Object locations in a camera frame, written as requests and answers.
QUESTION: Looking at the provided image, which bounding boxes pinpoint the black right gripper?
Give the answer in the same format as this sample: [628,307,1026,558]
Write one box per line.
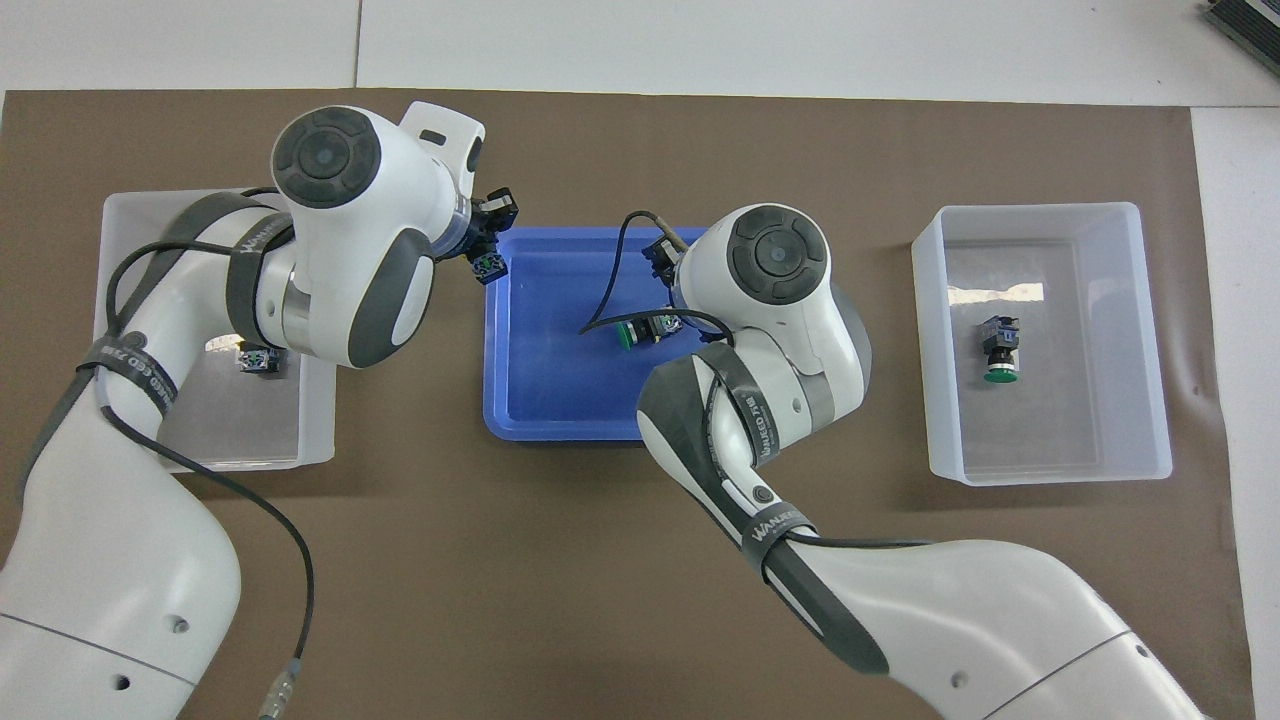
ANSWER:
[643,232,692,285]

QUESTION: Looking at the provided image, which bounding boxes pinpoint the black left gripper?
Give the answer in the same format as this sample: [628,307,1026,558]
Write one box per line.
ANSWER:
[462,187,522,271]

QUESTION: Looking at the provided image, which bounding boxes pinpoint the green push button switch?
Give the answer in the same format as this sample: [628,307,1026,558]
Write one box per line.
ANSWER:
[978,315,1023,386]
[615,310,689,354]

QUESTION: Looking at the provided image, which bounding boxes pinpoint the blue plastic tray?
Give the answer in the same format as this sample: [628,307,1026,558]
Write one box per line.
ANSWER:
[482,225,723,443]

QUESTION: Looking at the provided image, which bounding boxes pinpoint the translucent white plastic box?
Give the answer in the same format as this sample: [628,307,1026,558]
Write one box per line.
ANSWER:
[83,188,342,474]
[910,202,1174,487]

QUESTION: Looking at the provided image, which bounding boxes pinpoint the brown table mat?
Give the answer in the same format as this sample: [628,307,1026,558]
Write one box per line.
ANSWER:
[0,88,1257,720]

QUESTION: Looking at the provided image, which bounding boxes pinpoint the black ribbed device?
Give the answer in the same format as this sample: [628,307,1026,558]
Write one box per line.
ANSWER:
[1200,0,1280,64]

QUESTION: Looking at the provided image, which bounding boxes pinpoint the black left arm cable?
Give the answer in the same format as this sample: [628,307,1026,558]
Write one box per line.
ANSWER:
[100,185,317,720]

